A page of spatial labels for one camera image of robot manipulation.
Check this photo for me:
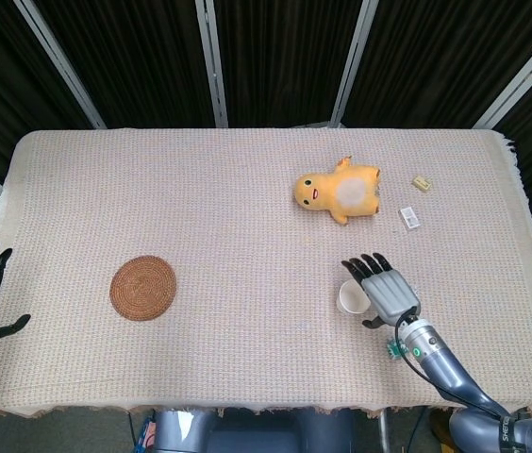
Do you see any yellow plush duck toy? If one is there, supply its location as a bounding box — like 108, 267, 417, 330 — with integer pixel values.
292, 156, 384, 227

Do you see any black curtain backdrop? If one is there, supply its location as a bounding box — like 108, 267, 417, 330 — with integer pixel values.
0, 0, 532, 273

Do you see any grey robot torso base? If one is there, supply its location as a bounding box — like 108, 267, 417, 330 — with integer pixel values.
151, 408, 357, 453

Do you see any small green circuit board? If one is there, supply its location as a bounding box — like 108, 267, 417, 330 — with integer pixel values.
386, 337, 408, 361

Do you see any pink woven tablecloth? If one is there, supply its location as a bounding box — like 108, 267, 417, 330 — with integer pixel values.
0, 127, 532, 420

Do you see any small white packet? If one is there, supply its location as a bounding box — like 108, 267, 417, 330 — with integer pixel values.
398, 206, 422, 232

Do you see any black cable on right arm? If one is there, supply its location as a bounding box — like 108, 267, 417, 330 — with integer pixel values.
395, 306, 515, 419

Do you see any round woven rattan coaster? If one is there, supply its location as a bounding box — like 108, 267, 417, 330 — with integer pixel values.
108, 255, 178, 323

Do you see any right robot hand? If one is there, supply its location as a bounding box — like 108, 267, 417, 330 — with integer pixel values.
341, 253, 423, 330

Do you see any white paper cup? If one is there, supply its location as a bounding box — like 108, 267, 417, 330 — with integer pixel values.
336, 278, 372, 315

